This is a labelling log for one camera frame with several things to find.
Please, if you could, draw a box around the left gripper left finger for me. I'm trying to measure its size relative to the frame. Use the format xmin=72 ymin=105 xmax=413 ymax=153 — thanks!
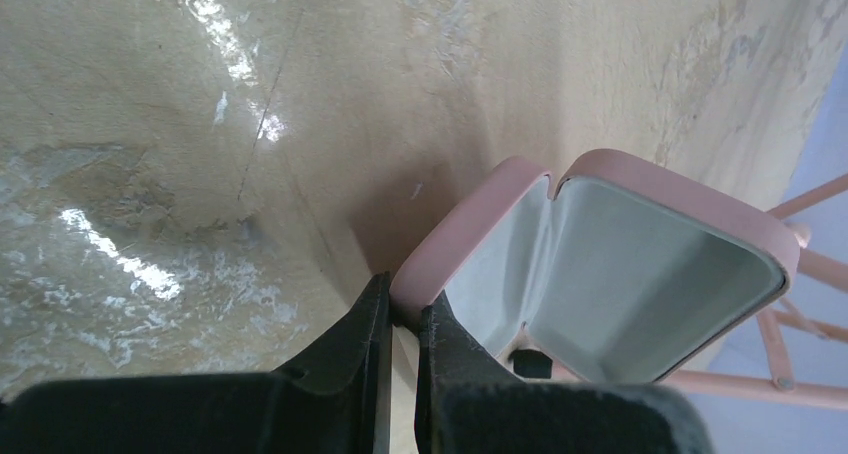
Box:
xmin=1 ymin=273 xmax=392 ymax=453

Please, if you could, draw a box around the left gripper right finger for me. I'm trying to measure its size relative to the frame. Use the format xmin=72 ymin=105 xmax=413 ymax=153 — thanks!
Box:
xmin=414 ymin=293 xmax=714 ymax=453

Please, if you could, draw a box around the pink music stand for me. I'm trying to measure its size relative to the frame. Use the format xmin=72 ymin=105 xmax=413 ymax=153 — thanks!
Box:
xmin=662 ymin=172 xmax=848 ymax=413

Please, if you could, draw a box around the pink glasses case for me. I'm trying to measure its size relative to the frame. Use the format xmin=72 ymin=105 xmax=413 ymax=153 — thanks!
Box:
xmin=390 ymin=149 xmax=800 ymax=383

